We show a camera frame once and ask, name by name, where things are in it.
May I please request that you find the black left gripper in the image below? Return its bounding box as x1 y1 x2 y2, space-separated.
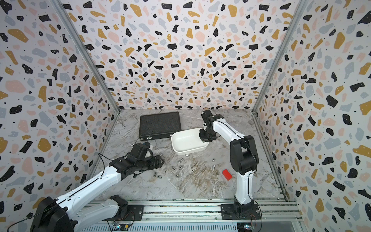
135 154 166 172

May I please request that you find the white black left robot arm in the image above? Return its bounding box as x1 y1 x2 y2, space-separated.
30 142 165 232

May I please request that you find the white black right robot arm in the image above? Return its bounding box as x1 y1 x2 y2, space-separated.
199 109 259 218

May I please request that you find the white plastic storage box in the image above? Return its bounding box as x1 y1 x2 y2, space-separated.
171 128 209 156

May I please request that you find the black ribbed tool case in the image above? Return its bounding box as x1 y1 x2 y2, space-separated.
139 112 182 141

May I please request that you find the red plastic block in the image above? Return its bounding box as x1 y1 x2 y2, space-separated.
222 169 232 181

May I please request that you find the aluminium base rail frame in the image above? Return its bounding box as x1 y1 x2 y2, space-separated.
86 198 306 232

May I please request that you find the aluminium corner post right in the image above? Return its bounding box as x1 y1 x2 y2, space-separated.
252 0 308 114

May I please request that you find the aluminium corner post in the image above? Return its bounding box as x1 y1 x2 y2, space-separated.
252 0 308 114
50 0 120 114

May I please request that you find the aluminium corner post left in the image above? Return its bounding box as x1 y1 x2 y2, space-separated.
50 0 120 114

